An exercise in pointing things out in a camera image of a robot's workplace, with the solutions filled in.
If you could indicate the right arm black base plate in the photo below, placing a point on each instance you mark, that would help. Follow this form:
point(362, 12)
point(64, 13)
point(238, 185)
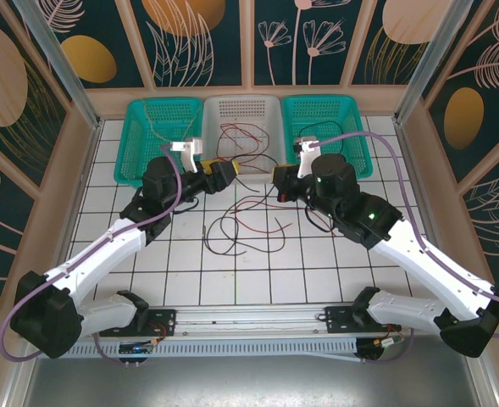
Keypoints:
point(338, 320)

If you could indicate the grey metal panel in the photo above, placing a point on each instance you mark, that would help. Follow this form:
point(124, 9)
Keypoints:
point(249, 381)

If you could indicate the teal plastic basket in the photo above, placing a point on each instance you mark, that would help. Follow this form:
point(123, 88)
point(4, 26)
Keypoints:
point(355, 118)
point(147, 135)

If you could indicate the red black power lead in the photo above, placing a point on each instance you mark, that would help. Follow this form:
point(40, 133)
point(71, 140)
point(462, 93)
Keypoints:
point(162, 330)
point(393, 328)

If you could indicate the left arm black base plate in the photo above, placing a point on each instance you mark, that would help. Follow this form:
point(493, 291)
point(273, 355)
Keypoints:
point(164, 322)

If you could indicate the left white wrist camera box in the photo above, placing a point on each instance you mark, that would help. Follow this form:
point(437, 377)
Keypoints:
point(194, 148)

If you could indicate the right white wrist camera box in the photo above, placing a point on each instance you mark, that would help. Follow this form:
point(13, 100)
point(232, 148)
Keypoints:
point(306, 159)

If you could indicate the small white circuit board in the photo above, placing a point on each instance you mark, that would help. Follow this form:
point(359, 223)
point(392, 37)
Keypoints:
point(391, 341)

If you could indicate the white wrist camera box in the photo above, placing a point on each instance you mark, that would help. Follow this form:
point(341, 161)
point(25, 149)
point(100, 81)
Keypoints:
point(306, 159)
point(194, 148)

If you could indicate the aluminium mounting rail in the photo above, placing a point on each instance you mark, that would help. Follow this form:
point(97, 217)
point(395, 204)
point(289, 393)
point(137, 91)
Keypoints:
point(249, 322)

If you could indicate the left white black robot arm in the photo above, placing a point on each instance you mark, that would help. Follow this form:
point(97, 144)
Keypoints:
point(96, 258)

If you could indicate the aluminium side rail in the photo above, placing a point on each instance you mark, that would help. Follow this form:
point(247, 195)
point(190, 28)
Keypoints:
point(406, 152)
point(89, 152)

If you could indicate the white plastic basket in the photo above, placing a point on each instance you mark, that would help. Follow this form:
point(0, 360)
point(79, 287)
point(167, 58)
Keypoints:
point(242, 110)

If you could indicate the aluminium corner post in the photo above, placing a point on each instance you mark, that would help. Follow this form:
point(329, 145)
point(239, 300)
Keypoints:
point(62, 68)
point(427, 63)

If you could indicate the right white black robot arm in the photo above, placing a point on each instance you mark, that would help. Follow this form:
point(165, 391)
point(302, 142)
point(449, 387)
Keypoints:
point(423, 263)

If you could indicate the small black circuit board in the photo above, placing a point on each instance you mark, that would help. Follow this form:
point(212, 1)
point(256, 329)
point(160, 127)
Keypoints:
point(136, 348)

